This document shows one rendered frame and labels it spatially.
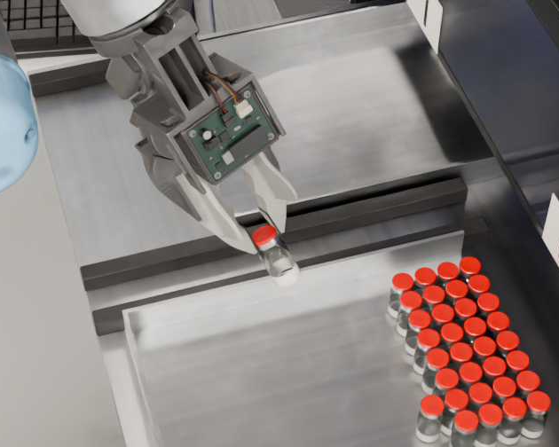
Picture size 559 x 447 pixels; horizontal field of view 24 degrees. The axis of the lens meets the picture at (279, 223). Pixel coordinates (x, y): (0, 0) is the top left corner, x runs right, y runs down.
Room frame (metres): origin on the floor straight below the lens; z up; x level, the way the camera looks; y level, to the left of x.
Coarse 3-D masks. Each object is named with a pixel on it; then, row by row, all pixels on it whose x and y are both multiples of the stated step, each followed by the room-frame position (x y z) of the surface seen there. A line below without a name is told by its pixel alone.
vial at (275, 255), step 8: (272, 240) 0.61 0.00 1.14; (280, 240) 0.62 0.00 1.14; (264, 248) 0.61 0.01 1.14; (272, 248) 0.61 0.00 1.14; (280, 248) 0.61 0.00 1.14; (264, 256) 0.61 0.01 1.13; (272, 256) 0.60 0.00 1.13; (280, 256) 0.61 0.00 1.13; (288, 256) 0.61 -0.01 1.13; (264, 264) 0.61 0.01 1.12; (272, 264) 0.60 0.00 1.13; (280, 264) 0.60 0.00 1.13; (288, 264) 0.61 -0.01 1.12; (296, 264) 0.61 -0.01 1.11; (272, 272) 0.60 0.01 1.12; (280, 272) 0.60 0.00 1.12; (288, 272) 0.60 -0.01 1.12; (296, 272) 0.60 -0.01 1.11; (280, 280) 0.60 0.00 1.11; (288, 280) 0.60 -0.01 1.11
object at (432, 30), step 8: (408, 0) 1.06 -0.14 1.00; (416, 0) 1.04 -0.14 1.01; (424, 0) 1.03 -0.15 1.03; (432, 0) 1.01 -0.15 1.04; (416, 8) 1.04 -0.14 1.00; (424, 8) 1.02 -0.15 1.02; (432, 8) 1.01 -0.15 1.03; (440, 8) 0.99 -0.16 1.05; (416, 16) 1.04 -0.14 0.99; (432, 16) 1.00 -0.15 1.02; (440, 16) 0.99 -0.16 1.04; (432, 24) 1.00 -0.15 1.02; (440, 24) 0.99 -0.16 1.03; (424, 32) 1.02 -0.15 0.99; (432, 32) 1.00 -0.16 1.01; (432, 40) 1.00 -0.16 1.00
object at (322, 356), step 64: (384, 256) 0.79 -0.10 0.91; (448, 256) 0.81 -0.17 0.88; (128, 320) 0.71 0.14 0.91; (192, 320) 0.73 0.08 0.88; (256, 320) 0.73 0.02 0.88; (320, 320) 0.73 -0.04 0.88; (384, 320) 0.73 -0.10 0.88; (192, 384) 0.66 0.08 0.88; (256, 384) 0.66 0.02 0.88; (320, 384) 0.66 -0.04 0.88; (384, 384) 0.66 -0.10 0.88
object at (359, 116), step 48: (240, 48) 1.10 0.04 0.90; (288, 48) 1.12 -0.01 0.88; (336, 48) 1.12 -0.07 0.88; (384, 48) 1.12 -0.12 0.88; (432, 48) 1.12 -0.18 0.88; (288, 96) 1.04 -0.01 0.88; (336, 96) 1.04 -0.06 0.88; (384, 96) 1.04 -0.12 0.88; (432, 96) 1.04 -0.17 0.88; (288, 144) 0.96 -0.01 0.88; (336, 144) 0.96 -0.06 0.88; (384, 144) 0.96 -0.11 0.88; (432, 144) 0.96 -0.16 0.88; (480, 144) 0.96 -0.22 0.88; (240, 192) 0.89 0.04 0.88; (336, 192) 0.86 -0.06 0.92; (384, 192) 0.88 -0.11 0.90
